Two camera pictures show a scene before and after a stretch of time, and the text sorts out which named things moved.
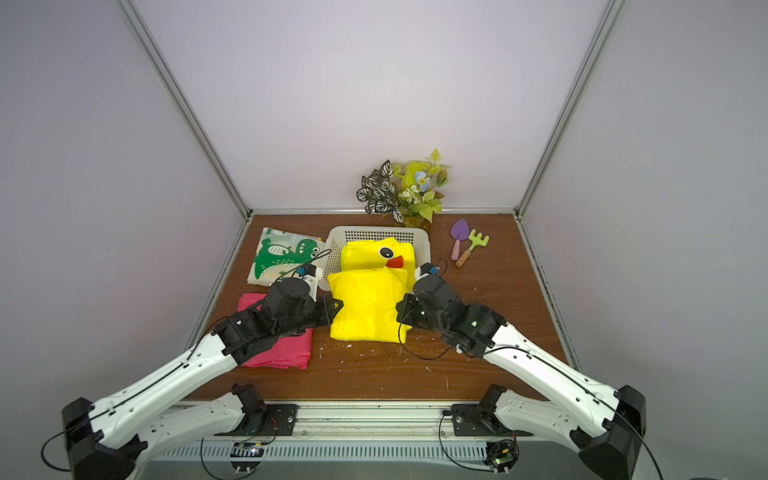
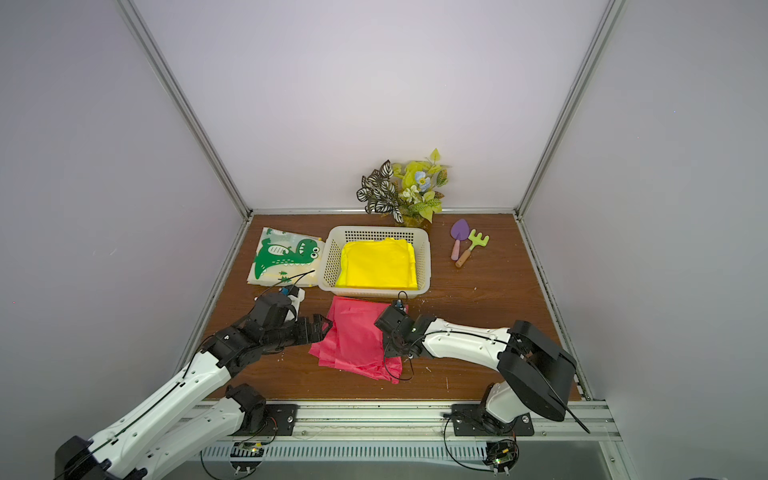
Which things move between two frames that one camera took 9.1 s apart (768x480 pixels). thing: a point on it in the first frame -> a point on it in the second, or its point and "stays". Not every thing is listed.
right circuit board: [501, 455] stays
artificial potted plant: [411, 192] stays
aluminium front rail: [373, 417] stays
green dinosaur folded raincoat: [280, 254] stays
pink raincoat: [289, 352] -> [354, 343]
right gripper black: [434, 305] -> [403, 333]
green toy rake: [474, 240] stays
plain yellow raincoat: [369, 311] -> [378, 264]
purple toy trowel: [460, 231] stays
